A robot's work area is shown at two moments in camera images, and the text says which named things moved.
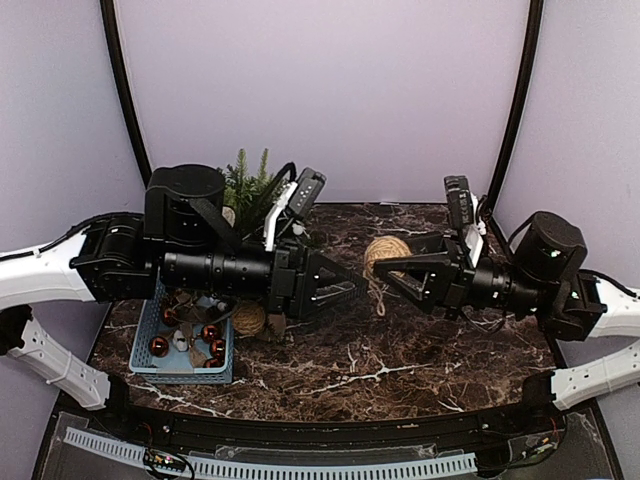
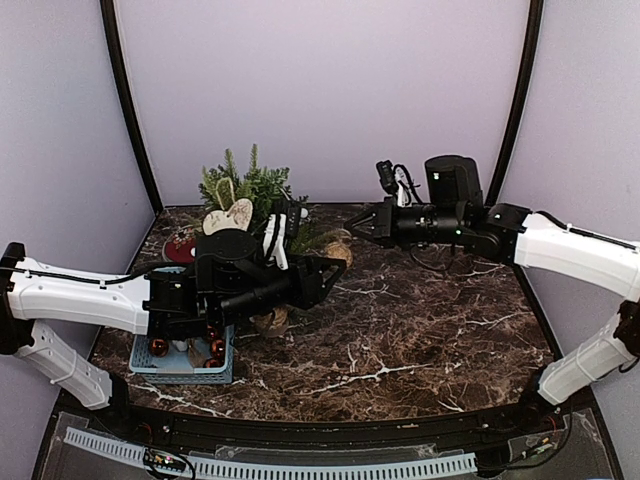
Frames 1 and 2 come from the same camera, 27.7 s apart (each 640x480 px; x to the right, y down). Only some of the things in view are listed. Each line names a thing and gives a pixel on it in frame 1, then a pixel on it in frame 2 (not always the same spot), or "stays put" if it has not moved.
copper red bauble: (217, 348) stays put
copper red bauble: (158, 346) stays put
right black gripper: (448, 272) to (384, 224)
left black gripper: (293, 289) to (306, 287)
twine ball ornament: (383, 248) to (341, 247)
